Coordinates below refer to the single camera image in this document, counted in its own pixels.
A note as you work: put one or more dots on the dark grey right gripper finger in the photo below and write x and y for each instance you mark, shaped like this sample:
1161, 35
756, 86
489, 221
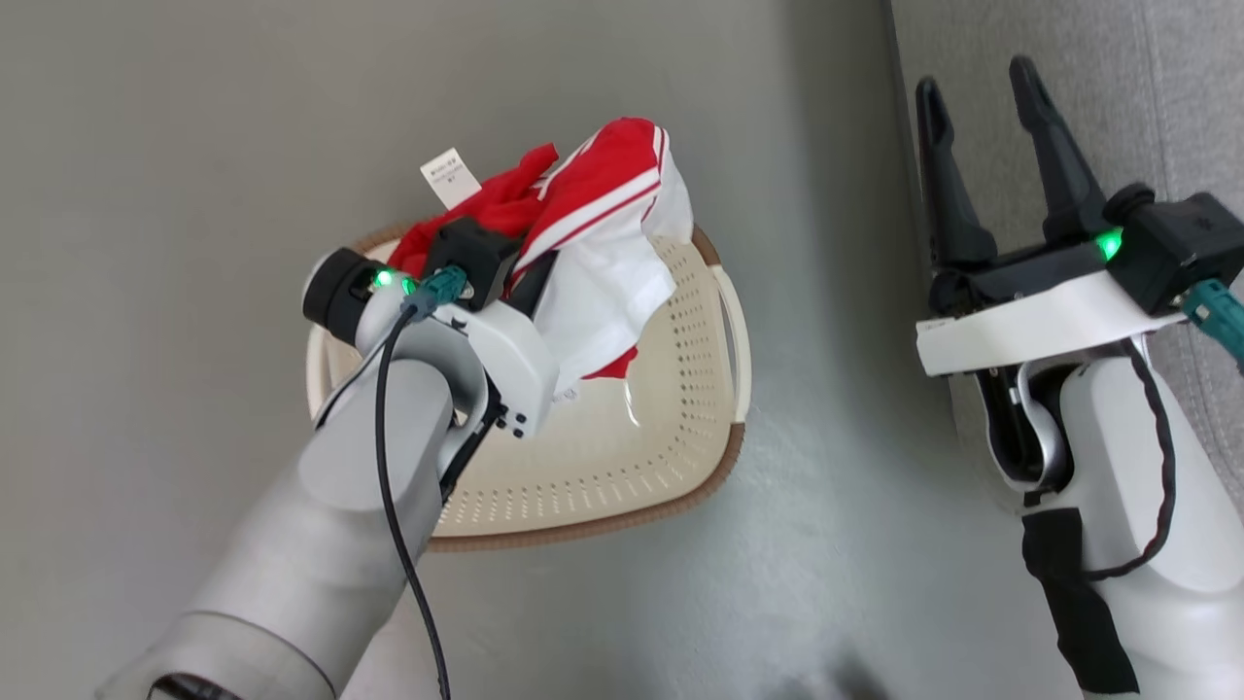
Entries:
1059, 156
948, 194

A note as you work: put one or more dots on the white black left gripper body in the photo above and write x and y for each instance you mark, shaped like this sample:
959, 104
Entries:
510, 365

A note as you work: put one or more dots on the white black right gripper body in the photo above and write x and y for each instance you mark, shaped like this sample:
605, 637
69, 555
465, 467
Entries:
1030, 311

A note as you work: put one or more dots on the red and white jersey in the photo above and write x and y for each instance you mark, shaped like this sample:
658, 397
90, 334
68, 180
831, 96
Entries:
603, 243

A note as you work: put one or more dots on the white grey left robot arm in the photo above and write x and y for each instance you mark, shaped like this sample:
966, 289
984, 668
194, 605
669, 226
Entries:
340, 506

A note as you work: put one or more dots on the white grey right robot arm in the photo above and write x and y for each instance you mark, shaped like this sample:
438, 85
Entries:
1157, 486

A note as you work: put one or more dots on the grey fabric sofa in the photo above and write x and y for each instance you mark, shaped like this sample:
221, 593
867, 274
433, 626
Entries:
1166, 87

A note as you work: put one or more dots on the cream perforated laundry basket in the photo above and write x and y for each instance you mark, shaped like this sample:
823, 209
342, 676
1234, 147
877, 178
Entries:
622, 457

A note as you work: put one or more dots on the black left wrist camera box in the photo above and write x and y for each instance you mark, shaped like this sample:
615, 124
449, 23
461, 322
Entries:
476, 255

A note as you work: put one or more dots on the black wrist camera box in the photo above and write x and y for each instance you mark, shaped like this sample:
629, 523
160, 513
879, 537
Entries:
476, 255
1181, 248

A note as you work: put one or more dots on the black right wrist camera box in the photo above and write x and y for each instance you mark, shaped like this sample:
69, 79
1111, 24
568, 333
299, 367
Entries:
1181, 248

